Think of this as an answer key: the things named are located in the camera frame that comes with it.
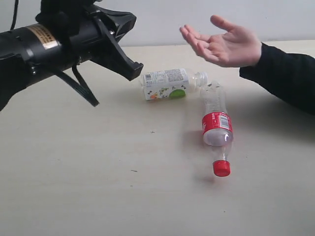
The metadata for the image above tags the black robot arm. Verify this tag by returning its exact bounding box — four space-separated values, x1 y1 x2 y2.
0 0 143 108

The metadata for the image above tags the black sleeved forearm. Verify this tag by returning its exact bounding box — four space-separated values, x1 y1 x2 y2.
239 44 315 115

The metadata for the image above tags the square clear bottle white label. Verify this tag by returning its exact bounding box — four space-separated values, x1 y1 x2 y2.
140 68 208 101

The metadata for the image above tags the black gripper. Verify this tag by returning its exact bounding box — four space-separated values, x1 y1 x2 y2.
35 0 143 81

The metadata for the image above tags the person's open hand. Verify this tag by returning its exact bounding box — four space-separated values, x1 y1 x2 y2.
180 15 262 68

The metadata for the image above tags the clear cola bottle red cap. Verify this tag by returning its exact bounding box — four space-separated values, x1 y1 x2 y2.
200 81 234 177

